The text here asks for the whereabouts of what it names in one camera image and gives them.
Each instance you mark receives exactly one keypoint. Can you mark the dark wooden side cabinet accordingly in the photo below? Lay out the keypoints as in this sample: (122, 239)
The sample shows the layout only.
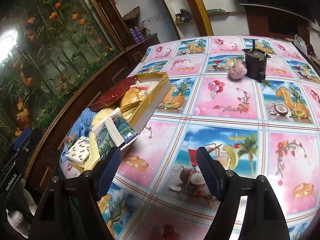
(49, 146)

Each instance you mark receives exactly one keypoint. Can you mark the white-gloved left hand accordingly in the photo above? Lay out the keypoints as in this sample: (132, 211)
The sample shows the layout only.
(15, 218)

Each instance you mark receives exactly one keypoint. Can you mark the white packet red lettering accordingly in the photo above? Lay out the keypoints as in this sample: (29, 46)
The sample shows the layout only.
(144, 88)

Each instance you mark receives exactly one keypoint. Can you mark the green item on shelf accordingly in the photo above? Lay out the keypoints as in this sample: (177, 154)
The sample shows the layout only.
(216, 11)

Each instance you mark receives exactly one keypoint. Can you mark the white wall shelf unit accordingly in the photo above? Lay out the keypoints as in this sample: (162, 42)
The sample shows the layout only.
(233, 22)

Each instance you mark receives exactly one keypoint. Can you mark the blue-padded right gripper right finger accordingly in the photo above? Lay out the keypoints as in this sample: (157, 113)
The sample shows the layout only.
(212, 171)

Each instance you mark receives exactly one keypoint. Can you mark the black item on shelf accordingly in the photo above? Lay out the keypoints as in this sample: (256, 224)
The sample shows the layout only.
(182, 16)

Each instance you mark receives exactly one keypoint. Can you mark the white plastic bag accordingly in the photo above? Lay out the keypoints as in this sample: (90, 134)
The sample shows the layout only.
(300, 44)

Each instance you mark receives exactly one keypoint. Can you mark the purple spray bottle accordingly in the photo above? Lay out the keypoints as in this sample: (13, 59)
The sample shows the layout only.
(135, 35)
(139, 34)

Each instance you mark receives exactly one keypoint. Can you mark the black pot with stick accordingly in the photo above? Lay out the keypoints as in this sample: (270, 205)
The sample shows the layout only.
(255, 61)

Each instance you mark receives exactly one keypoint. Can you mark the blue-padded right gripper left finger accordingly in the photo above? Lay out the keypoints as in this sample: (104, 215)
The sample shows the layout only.
(106, 170)

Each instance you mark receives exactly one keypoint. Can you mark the blue terry towel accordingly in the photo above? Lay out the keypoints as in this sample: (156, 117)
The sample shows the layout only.
(80, 129)

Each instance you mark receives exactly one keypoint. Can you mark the purple spray bottle right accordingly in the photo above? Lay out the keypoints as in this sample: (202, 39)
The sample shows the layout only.
(139, 34)

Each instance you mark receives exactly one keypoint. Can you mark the purple spray bottle left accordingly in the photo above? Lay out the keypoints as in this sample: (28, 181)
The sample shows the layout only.
(135, 35)

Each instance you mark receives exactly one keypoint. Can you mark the flower mural panel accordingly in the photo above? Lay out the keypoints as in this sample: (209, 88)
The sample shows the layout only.
(49, 49)

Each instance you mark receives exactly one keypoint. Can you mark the yellow shallow box tray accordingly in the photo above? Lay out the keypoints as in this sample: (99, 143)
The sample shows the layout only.
(137, 114)

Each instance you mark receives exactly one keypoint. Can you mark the white lemon tissue pack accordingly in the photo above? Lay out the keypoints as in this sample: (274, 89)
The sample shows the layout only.
(79, 152)

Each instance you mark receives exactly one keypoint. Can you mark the dark red foil packet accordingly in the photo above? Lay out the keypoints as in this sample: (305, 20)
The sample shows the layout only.
(114, 94)

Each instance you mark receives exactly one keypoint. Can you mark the pink fluffy pompom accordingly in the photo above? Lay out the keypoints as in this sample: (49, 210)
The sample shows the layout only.
(237, 71)

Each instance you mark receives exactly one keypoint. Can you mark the mustard yellow cloth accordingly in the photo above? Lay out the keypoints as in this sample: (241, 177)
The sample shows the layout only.
(131, 96)

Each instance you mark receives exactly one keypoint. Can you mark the colourful printed tablecloth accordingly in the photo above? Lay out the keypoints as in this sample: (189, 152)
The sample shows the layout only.
(268, 127)

